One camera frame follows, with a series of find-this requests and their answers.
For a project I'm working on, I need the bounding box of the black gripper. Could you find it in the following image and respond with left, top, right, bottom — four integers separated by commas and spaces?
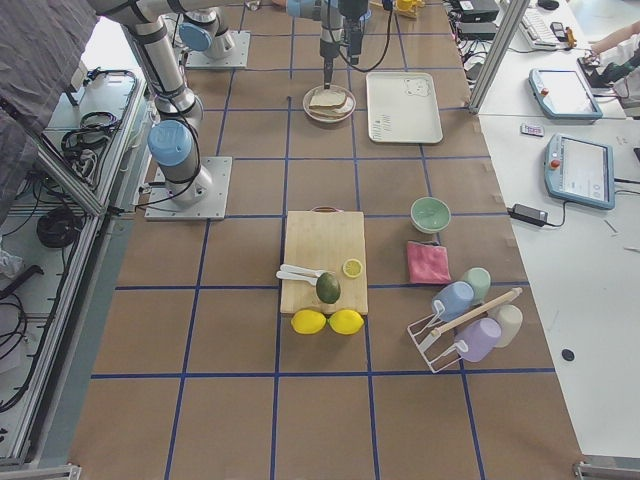
320, 39, 338, 90
338, 0, 369, 58

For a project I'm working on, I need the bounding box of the white bread slice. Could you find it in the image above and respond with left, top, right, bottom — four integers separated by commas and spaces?
309, 89, 347, 111

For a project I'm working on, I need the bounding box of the cream round plate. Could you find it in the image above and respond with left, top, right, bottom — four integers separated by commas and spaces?
302, 85, 355, 123

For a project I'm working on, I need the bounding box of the bread slice on plate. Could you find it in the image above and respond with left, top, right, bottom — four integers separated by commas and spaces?
334, 96, 355, 116

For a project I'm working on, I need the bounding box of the yellow cup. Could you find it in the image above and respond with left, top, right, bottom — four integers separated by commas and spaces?
395, 0, 417, 15

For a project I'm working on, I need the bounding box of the wooden rack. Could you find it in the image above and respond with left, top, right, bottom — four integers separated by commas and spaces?
393, 0, 425, 19

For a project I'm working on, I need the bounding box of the cream bear tray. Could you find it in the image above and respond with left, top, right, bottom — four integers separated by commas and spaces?
366, 72, 443, 144

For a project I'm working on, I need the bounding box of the wooden cutting board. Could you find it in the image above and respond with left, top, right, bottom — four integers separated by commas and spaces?
280, 211, 368, 315

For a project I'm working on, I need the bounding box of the green bowl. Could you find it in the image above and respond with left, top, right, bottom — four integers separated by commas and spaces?
410, 197, 451, 234

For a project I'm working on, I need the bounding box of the lemon slice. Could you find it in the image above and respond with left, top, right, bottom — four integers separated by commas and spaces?
342, 258, 364, 279

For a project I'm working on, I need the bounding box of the white plastic spoon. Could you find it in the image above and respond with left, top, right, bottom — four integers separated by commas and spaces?
276, 270, 318, 286

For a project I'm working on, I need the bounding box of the pink cloth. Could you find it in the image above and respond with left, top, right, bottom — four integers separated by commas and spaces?
406, 241, 451, 285

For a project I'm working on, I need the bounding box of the green avocado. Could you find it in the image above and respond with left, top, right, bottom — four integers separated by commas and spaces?
315, 272, 341, 304

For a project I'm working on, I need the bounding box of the far teach pendant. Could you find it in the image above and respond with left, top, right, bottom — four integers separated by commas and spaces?
528, 69, 603, 121

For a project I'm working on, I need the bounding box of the teach pendant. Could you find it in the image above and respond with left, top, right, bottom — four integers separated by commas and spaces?
543, 134, 615, 210
528, 69, 603, 121

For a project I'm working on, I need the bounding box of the black power adapter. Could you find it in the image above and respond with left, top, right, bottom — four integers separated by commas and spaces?
508, 203, 548, 227

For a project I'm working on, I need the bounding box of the right yellow lemon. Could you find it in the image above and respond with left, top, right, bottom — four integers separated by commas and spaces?
328, 309, 364, 335

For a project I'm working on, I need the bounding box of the yellow lemon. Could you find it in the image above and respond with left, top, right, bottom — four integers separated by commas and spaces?
291, 309, 327, 335
328, 309, 364, 335

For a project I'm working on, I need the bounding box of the left yellow lemon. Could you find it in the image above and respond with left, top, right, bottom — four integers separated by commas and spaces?
291, 309, 327, 335

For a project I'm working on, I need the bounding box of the green cup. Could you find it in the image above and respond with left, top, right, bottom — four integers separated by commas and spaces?
460, 267, 491, 305

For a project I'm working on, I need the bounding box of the blue cup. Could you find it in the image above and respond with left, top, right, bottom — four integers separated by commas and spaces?
431, 281, 474, 322

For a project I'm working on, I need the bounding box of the near teach pendant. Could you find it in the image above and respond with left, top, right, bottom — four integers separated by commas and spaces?
543, 134, 615, 210

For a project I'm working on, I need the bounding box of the purple cup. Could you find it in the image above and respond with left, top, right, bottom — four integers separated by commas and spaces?
454, 317, 502, 362

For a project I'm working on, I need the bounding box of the beige cup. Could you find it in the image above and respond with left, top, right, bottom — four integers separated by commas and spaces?
488, 304, 523, 348

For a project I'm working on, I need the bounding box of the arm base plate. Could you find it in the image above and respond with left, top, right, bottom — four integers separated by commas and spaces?
186, 30, 251, 70
144, 157, 232, 221

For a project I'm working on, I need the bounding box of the aluminium frame post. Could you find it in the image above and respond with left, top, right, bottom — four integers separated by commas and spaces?
468, 0, 529, 114

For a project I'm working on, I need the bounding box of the white wire cup rack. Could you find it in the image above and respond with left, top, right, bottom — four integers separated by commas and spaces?
406, 314, 462, 374

